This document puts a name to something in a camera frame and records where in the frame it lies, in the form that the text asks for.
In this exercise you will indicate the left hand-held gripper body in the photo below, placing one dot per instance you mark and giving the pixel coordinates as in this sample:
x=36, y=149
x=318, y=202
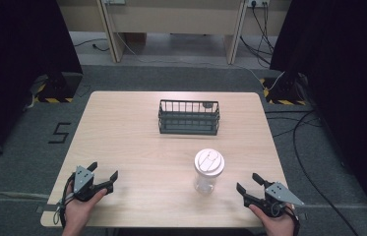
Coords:
x=82, y=183

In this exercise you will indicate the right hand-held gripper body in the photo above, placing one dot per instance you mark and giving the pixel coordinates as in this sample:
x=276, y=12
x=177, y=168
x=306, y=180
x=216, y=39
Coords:
x=277, y=193

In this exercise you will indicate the clear cup with white lid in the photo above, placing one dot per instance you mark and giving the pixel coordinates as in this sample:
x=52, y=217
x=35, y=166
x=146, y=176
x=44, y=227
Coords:
x=208, y=167

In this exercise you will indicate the person's left hand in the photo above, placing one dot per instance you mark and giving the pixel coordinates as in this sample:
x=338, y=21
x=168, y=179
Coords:
x=78, y=211

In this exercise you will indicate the person's right hand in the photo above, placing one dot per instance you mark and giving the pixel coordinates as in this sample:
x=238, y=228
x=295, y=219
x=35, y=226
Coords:
x=277, y=224

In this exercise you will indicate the stand base with striped tape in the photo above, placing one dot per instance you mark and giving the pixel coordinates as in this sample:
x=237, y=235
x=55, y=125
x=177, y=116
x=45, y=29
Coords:
x=58, y=90
x=284, y=93

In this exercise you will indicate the black curtain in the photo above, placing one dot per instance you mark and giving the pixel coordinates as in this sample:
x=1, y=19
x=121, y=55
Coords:
x=345, y=82
x=13, y=65

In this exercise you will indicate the light wooden desk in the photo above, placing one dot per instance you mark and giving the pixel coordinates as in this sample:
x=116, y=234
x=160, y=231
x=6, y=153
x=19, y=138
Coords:
x=177, y=16

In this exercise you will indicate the white wall socket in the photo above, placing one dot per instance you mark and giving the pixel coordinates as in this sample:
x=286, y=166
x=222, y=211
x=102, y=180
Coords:
x=115, y=1
x=258, y=2

